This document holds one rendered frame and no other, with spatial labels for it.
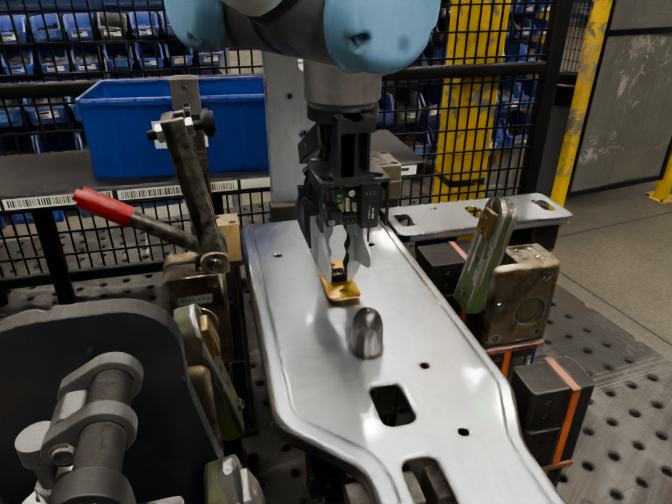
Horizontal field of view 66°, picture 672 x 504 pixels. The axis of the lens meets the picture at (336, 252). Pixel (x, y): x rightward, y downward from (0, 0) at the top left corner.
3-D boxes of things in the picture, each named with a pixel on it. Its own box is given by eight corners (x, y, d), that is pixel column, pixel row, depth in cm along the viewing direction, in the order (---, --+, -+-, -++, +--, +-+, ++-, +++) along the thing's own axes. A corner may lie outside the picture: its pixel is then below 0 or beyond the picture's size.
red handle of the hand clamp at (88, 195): (226, 256, 56) (74, 192, 49) (217, 272, 56) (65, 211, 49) (224, 239, 59) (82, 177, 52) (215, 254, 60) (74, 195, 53)
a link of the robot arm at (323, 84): (296, 52, 51) (375, 49, 53) (297, 99, 53) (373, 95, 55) (311, 64, 45) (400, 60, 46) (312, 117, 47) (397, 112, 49)
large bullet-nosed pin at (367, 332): (385, 368, 52) (389, 314, 49) (355, 373, 52) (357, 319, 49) (376, 348, 55) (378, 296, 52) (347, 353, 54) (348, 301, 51)
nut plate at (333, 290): (361, 296, 60) (362, 288, 59) (329, 301, 59) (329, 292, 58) (343, 261, 67) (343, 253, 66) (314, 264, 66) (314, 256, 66)
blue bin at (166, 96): (276, 170, 90) (271, 94, 84) (92, 179, 86) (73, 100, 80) (272, 142, 104) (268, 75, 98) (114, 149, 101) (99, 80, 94)
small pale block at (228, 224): (260, 435, 81) (239, 224, 63) (237, 439, 80) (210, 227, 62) (257, 418, 84) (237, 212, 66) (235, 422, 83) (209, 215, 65)
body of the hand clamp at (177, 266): (251, 488, 72) (225, 273, 56) (200, 499, 71) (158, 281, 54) (247, 454, 78) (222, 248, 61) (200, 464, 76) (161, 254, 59)
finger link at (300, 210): (296, 249, 58) (299, 175, 54) (294, 243, 60) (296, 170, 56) (336, 247, 60) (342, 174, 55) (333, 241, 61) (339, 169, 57)
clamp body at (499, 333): (532, 476, 75) (589, 267, 58) (457, 493, 72) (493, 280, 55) (500, 428, 82) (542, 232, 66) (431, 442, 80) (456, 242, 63)
